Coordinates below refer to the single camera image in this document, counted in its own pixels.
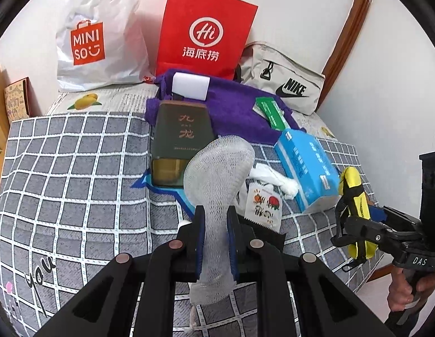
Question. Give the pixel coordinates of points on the red paper shopping bag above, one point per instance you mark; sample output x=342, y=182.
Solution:
x=204, y=36

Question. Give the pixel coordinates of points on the yellow adidas pouch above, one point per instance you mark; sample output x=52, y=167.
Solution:
x=355, y=199

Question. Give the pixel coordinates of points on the dark green tin box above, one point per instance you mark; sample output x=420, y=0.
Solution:
x=182, y=129

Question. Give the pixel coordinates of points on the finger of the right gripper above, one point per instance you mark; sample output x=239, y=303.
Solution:
x=388, y=215
x=357, y=229

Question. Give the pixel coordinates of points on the white printed snack packet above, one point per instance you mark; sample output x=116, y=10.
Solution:
x=264, y=206

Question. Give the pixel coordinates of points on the purple towel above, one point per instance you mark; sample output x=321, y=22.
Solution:
x=230, y=106

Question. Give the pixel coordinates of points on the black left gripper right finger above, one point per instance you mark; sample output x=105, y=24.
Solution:
x=256, y=260

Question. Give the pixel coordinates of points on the right hand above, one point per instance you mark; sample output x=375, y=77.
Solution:
x=401, y=293

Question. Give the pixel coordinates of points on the white Miniso plastic bag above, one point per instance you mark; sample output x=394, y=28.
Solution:
x=101, y=43

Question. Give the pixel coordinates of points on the white tissue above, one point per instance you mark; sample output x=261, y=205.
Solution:
x=264, y=173

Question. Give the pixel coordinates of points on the beige Nike bag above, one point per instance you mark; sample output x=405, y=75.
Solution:
x=269, y=69

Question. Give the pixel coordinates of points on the white sponge block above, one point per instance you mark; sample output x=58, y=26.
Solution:
x=191, y=86

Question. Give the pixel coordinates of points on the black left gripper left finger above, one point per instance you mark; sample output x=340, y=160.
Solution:
x=177, y=260

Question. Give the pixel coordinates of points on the blue tissue pack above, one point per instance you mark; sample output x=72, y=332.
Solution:
x=305, y=161

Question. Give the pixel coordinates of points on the green packet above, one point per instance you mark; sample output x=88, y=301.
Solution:
x=273, y=113

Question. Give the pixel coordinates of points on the brown framed picture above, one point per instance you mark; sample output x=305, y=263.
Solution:
x=16, y=100

